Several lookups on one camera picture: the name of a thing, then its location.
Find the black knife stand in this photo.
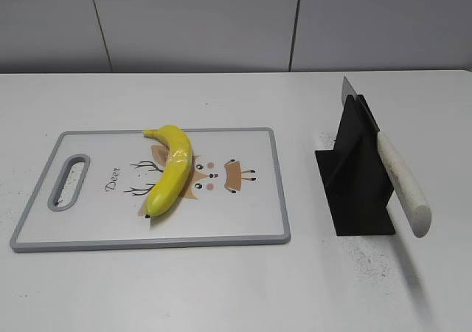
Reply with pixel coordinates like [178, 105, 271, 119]
[315, 94, 395, 236]

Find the white handled kitchen knife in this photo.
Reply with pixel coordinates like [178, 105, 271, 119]
[341, 76, 432, 238]

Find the yellow plastic banana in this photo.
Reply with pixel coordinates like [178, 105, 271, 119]
[143, 125, 192, 218]

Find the grey rimmed deer cutting board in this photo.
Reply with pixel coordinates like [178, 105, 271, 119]
[10, 126, 291, 252]

